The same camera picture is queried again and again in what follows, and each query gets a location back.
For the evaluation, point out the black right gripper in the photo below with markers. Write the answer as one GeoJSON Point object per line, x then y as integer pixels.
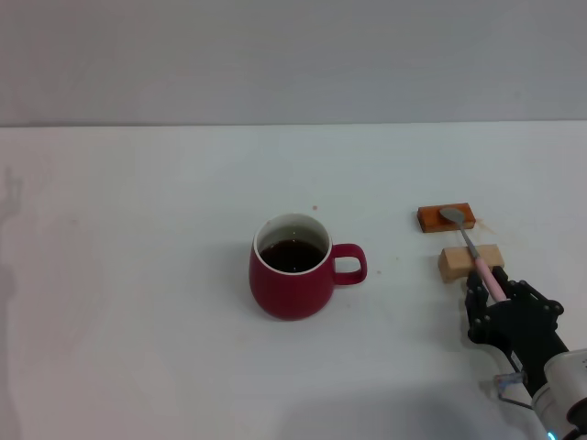
{"type": "Point", "coordinates": [518, 330]}

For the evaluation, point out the red ceramic mug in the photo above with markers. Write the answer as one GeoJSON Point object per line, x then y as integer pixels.
{"type": "Point", "coordinates": [289, 293]}

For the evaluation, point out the light wooden arch block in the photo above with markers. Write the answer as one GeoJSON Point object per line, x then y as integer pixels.
{"type": "Point", "coordinates": [454, 266]}

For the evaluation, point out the dark brown wooden block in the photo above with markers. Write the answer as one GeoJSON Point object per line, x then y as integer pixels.
{"type": "Point", "coordinates": [431, 221]}

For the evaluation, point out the dark coffee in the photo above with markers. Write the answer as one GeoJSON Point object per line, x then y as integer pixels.
{"type": "Point", "coordinates": [293, 256]}

